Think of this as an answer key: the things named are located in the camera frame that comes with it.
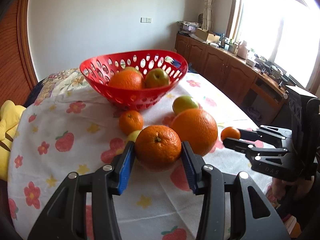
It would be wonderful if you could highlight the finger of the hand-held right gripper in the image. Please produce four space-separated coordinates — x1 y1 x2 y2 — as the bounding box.
222 137 288 161
238 125 292 143

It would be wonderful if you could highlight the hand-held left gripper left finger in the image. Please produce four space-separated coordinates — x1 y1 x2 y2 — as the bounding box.
27 141 137 240

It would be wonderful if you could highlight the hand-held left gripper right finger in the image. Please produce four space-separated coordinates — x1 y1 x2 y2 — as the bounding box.
181 141 292 240

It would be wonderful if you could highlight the small orange tangerine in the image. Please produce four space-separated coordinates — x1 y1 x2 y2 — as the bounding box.
220 126 241 142

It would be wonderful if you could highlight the medium orange tangerine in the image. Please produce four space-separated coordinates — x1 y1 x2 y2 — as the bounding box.
134 125 182 172
118 110 144 135

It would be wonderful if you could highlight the red perforated plastic basket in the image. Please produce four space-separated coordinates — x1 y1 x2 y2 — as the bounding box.
79 50 188 111

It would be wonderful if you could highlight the large orange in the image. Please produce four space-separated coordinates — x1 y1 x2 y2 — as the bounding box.
108 70 146 90
170 108 218 156

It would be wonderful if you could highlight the small green fruit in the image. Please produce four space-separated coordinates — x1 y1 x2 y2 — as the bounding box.
122 66 143 77
172 95 199 116
125 129 142 144

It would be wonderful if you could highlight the person's right hand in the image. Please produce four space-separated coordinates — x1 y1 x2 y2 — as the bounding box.
271 178 288 199

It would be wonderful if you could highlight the strawberry print white tablecloth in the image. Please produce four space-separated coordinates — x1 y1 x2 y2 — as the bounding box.
7 71 283 240

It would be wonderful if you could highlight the black tripod gadget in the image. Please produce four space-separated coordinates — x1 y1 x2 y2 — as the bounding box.
276 73 294 89
260 60 275 76

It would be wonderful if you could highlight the wooden side cabinet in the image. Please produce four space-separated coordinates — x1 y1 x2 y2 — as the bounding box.
174 34 293 131

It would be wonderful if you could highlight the pink white jug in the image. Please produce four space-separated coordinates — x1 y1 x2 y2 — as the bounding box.
236 41 249 58

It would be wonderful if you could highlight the floral quilt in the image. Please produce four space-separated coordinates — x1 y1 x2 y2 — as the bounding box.
32 67 93 101

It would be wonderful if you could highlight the wooden framed window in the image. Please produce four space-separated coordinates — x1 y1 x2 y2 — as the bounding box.
225 0 320 96

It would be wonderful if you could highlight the cardboard box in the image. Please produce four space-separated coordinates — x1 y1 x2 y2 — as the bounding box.
194 27 221 43

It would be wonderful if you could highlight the yellow plush toy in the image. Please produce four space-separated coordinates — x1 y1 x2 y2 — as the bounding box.
0 100 27 181

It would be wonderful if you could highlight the pile of folded cloths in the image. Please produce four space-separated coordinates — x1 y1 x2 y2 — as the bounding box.
177 20 202 28

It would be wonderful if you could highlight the patterned white curtain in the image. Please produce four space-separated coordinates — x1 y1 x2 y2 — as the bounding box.
201 0 218 30

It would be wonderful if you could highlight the wooden slatted door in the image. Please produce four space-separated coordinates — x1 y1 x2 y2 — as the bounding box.
0 0 38 107

